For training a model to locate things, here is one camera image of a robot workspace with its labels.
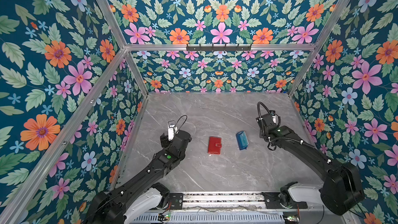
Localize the white vented cable duct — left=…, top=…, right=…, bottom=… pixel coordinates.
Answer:
left=132, top=212, right=285, bottom=224

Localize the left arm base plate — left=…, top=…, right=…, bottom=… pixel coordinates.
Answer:
left=151, top=193, right=184, bottom=211

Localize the blue card tray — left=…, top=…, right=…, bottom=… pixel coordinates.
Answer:
left=236, top=131, right=248, bottom=150

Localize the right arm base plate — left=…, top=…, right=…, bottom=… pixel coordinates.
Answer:
left=261, top=192, right=308, bottom=209

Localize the black hook rack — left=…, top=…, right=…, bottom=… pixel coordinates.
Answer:
left=186, top=44, right=252, bottom=52

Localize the aluminium mounting rail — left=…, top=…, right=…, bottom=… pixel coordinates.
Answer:
left=93, top=190, right=355, bottom=212

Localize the red leather card holder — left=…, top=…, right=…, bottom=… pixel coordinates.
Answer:
left=208, top=136, right=222, bottom=155

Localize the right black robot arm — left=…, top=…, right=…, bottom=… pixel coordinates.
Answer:
left=256, top=102, right=365, bottom=216

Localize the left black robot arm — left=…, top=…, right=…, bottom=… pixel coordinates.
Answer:
left=82, top=130, right=192, bottom=224

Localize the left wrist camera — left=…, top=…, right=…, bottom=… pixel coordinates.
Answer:
left=167, top=120, right=177, bottom=141

